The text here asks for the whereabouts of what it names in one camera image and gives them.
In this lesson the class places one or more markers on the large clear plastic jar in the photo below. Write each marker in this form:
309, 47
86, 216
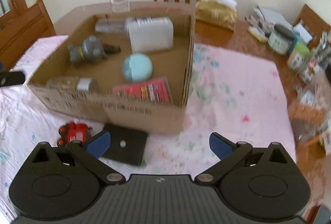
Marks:
309, 113

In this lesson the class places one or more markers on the green lid small jar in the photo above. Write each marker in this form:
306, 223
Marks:
298, 56

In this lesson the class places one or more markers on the gold tissue pack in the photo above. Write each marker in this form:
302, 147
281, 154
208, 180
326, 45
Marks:
221, 13

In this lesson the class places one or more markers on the yellow capsule bottle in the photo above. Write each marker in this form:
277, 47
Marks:
74, 83

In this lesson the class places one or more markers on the red toy train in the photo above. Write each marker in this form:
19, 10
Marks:
72, 131

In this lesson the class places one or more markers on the open cardboard box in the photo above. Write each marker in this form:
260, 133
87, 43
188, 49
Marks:
105, 106

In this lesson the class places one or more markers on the red card box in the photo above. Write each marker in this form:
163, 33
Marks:
155, 90

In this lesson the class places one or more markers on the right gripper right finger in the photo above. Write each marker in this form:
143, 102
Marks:
230, 155

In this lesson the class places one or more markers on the white plastic bottle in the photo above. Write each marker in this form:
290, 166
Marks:
150, 34

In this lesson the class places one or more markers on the black lid glass jar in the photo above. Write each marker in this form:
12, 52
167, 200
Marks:
280, 39

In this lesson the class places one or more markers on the pink floral tablecloth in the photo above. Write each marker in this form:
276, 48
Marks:
236, 95

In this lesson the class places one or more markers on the light blue round case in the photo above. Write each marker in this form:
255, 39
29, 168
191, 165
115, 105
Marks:
137, 68

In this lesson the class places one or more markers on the stack of white papers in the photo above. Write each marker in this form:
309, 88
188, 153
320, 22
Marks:
269, 18

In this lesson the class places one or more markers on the black device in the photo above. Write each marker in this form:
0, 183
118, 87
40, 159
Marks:
126, 145

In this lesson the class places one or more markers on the wooden chair at left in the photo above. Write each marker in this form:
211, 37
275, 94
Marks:
19, 35

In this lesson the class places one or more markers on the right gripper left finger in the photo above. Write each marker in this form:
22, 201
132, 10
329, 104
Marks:
88, 153

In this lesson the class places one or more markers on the grey toy figure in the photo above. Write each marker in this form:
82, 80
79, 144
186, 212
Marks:
92, 49

